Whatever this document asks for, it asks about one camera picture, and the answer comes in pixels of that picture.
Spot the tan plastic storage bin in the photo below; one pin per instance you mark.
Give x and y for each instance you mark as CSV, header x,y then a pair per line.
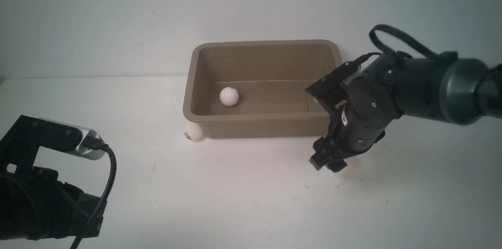
x,y
271,78

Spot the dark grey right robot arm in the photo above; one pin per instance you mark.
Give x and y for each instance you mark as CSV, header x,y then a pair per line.
x,y
450,89

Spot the white ping-pong ball with logo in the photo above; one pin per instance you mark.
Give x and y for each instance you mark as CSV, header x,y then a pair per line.
x,y
229,96

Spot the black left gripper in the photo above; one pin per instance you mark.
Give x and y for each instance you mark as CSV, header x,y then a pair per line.
x,y
35,205

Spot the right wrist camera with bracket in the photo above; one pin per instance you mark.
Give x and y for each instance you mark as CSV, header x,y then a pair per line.
x,y
328,91

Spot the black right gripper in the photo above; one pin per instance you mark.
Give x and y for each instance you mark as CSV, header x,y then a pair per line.
x,y
361,118

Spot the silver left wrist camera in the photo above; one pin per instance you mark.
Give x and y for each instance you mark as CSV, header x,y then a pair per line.
x,y
83,149

